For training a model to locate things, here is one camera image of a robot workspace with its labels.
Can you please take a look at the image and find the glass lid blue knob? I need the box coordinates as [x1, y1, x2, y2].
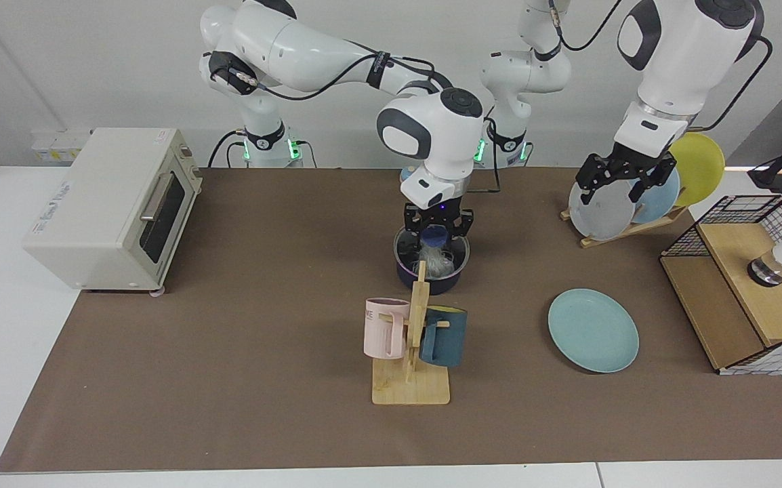
[396, 226, 468, 280]

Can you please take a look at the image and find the white vermicelli bundle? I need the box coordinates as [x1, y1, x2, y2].
[418, 247, 459, 279]

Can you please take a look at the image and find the light blue plate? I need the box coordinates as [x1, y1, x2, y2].
[628, 166, 681, 225]

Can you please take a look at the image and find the grey plate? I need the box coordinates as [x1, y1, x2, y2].
[568, 173, 636, 241]

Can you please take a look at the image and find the wooden plate rack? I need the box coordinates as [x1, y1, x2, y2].
[560, 203, 690, 249]

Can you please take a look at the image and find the yellow plate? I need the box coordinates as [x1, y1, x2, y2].
[669, 132, 726, 207]

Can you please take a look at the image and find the teal round plate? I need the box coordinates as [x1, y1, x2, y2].
[548, 289, 640, 373]

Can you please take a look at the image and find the dark teal cup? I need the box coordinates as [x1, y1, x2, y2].
[419, 306, 468, 368]

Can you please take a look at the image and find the pink cup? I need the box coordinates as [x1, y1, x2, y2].
[363, 298, 411, 360]

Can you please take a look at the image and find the wooden cup stand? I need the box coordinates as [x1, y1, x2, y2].
[371, 260, 451, 406]

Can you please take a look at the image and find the brown table cloth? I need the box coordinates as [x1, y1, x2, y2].
[0, 168, 782, 473]

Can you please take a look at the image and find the pale toaster oven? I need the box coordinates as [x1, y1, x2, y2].
[22, 127, 203, 298]

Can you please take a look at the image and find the black pot blue handle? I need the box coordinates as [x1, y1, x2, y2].
[394, 224, 471, 296]

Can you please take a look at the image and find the black arm base cable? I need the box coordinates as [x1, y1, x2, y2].
[466, 119, 534, 195]

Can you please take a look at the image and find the black arm shoulder cable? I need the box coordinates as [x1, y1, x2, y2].
[548, 0, 625, 52]

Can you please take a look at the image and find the wire basket wooden floor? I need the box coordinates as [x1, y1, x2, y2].
[660, 195, 782, 375]

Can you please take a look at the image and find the white wall socket strip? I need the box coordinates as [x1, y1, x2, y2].
[30, 132, 92, 163]

